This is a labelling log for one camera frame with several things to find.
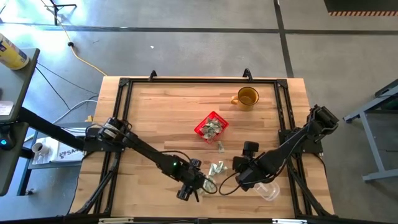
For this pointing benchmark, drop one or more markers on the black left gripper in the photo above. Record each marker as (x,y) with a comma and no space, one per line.
(191,177)

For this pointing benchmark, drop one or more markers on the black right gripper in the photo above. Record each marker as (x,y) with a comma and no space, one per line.
(248,177)

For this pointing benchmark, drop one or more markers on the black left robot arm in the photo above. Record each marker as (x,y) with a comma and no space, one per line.
(149,154)

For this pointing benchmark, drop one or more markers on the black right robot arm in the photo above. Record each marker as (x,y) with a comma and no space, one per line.
(289,149)

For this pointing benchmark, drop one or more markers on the clear plastic container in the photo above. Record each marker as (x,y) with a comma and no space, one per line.
(269,193)

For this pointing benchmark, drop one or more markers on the red plastic basket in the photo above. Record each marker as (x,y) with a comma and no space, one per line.
(200,132)

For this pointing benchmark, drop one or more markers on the amber glass mug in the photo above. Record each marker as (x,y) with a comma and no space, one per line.
(248,97)

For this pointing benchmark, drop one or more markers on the black clamp hook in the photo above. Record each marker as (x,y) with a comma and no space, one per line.
(247,74)
(152,74)

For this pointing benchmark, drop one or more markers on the small yellow connector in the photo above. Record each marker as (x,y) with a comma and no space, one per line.
(89,118)

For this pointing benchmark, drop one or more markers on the white printed box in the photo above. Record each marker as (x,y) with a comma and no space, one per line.
(70,154)

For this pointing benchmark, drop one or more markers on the black diagonal support bar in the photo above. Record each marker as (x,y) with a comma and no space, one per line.
(49,129)

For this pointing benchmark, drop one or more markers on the white cup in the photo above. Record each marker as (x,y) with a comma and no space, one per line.
(40,148)

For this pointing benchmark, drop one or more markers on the black hazard striped mat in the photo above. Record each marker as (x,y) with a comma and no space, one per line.
(360,5)

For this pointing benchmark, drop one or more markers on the black computer mouse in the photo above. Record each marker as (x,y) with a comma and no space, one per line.
(3,142)

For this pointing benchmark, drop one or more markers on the white label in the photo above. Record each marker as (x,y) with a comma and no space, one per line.
(5,108)

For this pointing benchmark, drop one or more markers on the dark grey desk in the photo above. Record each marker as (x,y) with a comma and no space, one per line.
(18,81)

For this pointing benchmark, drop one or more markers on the black tripod stand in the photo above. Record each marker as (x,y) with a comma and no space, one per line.
(56,11)

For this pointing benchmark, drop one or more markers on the yellow wipes canister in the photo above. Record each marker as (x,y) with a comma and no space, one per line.
(11,53)

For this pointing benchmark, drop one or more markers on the silver metal bracket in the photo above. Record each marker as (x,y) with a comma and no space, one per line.
(289,221)
(115,220)

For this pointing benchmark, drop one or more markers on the grey metal table frame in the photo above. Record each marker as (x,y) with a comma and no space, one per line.
(370,140)

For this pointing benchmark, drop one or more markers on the blue metal shelf frame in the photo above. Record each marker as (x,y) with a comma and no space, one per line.
(25,177)

